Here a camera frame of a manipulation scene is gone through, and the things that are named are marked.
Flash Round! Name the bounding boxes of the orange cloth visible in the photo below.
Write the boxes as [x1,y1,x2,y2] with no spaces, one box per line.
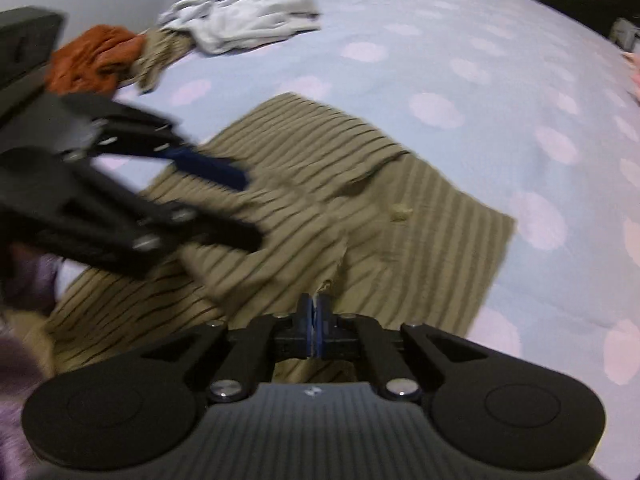
[45,25,146,96]

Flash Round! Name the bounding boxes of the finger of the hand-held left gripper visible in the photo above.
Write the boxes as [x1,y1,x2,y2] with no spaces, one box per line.
[0,152,263,280]
[60,94,249,191]

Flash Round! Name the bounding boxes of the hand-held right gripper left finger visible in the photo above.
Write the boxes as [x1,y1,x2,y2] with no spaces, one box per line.
[115,294,315,403]

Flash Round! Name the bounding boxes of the white nightstand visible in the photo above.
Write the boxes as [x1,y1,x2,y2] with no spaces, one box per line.
[611,17,640,53]

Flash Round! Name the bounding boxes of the brown striped shirt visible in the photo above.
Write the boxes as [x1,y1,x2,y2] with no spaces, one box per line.
[45,92,516,386]

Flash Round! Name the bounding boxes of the brown striped pants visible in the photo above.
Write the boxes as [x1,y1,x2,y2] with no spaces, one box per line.
[132,27,196,93]

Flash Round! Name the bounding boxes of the white crumpled clothes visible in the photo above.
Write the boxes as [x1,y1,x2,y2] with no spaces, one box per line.
[157,0,323,56]

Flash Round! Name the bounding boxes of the person's purple clothing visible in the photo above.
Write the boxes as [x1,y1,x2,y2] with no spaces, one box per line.
[0,335,48,480]

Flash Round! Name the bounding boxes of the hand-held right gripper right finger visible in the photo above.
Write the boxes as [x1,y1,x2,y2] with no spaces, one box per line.
[316,294,516,402]

